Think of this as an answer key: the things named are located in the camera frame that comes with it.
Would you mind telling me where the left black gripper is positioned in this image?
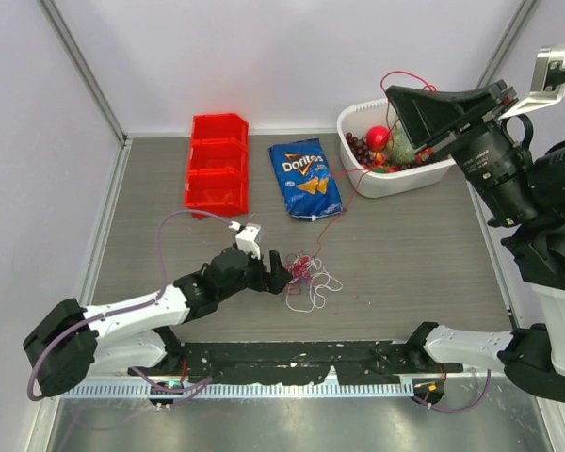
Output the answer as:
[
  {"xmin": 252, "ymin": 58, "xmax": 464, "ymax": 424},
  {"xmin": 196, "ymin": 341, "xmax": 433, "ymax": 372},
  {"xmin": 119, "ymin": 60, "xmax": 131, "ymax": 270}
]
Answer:
[{"xmin": 218, "ymin": 245, "xmax": 292, "ymax": 301}]

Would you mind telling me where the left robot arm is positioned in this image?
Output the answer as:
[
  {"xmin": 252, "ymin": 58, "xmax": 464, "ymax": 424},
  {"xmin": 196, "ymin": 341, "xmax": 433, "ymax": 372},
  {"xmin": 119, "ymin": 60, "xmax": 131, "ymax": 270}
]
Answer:
[{"xmin": 23, "ymin": 247, "xmax": 292, "ymax": 401}]

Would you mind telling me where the green melon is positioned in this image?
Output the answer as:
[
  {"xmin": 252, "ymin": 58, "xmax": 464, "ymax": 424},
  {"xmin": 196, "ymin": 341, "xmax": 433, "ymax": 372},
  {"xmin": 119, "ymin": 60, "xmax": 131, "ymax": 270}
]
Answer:
[{"xmin": 387, "ymin": 131, "xmax": 416, "ymax": 166}]

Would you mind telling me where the red apple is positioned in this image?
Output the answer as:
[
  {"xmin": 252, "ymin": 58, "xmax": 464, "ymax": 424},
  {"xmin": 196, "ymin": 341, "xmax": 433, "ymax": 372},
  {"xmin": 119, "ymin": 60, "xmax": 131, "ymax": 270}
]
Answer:
[{"xmin": 365, "ymin": 125, "xmax": 392, "ymax": 152}]

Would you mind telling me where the dark red grape bunch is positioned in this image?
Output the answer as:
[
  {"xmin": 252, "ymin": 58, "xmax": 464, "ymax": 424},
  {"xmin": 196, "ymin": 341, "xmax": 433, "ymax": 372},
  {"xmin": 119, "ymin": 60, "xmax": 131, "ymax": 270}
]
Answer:
[{"xmin": 345, "ymin": 133, "xmax": 374, "ymax": 168}]

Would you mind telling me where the white plastic basket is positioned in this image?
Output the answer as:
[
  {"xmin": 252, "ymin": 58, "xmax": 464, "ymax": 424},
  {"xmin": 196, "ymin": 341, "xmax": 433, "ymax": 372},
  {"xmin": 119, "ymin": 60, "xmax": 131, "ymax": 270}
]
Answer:
[{"xmin": 336, "ymin": 99, "xmax": 456, "ymax": 198}]

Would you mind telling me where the blue Doritos chip bag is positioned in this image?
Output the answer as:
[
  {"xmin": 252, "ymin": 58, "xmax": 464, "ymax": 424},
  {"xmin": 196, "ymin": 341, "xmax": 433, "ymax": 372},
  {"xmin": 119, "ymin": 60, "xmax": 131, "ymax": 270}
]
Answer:
[{"xmin": 268, "ymin": 138, "xmax": 344, "ymax": 221}]

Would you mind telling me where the red plastic bin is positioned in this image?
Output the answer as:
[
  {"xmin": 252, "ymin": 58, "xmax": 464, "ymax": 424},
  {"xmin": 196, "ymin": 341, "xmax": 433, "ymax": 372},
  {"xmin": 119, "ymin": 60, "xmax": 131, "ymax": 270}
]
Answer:
[{"xmin": 184, "ymin": 113, "xmax": 250, "ymax": 218}]

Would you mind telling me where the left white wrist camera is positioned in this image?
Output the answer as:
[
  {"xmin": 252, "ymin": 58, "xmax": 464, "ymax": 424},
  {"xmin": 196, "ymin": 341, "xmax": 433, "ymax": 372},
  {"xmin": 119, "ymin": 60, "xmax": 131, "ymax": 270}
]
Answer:
[{"xmin": 229, "ymin": 221, "xmax": 263, "ymax": 259}]

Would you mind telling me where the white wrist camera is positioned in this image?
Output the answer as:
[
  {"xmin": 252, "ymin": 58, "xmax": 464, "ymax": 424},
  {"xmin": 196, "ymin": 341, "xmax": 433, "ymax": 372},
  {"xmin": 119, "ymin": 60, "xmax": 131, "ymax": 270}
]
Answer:
[
  {"xmin": 229, "ymin": 221, "xmax": 263, "ymax": 259},
  {"xmin": 500, "ymin": 43, "xmax": 565, "ymax": 120}
]

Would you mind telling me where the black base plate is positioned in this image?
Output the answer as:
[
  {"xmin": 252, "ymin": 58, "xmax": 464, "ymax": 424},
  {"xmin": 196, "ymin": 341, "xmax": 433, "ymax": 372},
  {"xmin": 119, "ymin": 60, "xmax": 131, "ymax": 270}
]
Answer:
[{"xmin": 141, "ymin": 341, "xmax": 463, "ymax": 386}]

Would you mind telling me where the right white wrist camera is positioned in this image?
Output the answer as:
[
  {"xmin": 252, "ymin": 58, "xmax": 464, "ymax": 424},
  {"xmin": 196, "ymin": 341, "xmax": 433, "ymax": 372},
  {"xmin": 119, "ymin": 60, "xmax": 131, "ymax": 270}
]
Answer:
[{"xmin": 500, "ymin": 43, "xmax": 565, "ymax": 120}]

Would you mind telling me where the right aluminium frame post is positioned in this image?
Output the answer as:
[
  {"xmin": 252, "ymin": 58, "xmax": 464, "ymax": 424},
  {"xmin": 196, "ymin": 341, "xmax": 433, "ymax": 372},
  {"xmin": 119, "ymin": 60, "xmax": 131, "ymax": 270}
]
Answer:
[{"xmin": 476, "ymin": 0, "xmax": 541, "ymax": 89}]

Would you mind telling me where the aluminium frame post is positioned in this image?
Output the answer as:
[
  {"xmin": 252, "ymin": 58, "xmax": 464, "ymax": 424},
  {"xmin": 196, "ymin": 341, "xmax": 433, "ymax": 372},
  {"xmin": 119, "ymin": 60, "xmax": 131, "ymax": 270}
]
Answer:
[
  {"xmin": 38, "ymin": 0, "xmax": 127, "ymax": 143},
  {"xmin": 476, "ymin": 0, "xmax": 541, "ymax": 89}
]

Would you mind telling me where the slotted cable duct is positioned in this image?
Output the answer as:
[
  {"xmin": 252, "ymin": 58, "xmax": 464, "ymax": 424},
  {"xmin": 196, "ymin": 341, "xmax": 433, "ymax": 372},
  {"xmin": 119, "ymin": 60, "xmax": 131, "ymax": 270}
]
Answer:
[{"xmin": 63, "ymin": 379, "xmax": 414, "ymax": 400}]

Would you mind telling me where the left aluminium frame post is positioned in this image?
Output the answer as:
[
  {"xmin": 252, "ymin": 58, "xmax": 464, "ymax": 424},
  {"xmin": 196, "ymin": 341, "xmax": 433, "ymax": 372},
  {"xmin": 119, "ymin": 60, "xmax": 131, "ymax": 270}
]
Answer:
[{"xmin": 38, "ymin": 0, "xmax": 127, "ymax": 143}]

